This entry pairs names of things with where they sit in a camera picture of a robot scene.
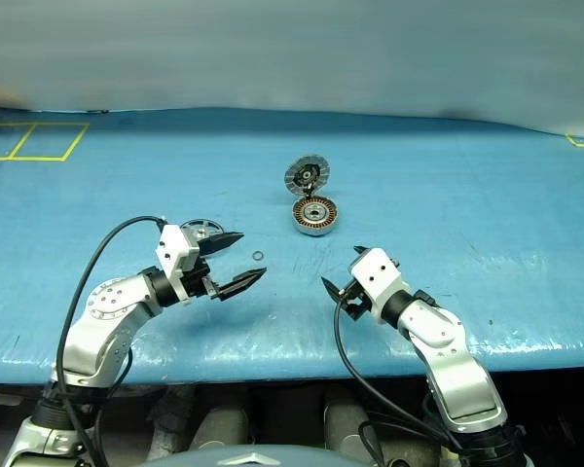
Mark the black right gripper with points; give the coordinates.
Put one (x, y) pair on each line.
(355, 305)

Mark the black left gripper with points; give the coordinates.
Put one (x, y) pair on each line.
(197, 281)

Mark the silver motor base copper windings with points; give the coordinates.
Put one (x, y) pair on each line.
(302, 214)

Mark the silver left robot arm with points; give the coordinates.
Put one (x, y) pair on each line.
(102, 311)

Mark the silver motor cover circuit board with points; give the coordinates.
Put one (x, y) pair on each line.
(296, 168)

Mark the silver spoked rotor wheel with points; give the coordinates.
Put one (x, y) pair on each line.
(205, 225)

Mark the grey rounded shape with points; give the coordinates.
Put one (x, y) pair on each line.
(219, 428)
(343, 418)

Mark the dark ribbed shape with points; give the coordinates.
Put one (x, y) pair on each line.
(172, 408)

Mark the blue-grey robot torso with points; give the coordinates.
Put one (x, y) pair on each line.
(243, 457)

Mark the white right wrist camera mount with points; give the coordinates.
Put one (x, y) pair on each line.
(377, 272)

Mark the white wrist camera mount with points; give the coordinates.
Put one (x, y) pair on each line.
(172, 245)
(377, 272)

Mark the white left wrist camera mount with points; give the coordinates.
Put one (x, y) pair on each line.
(172, 245)

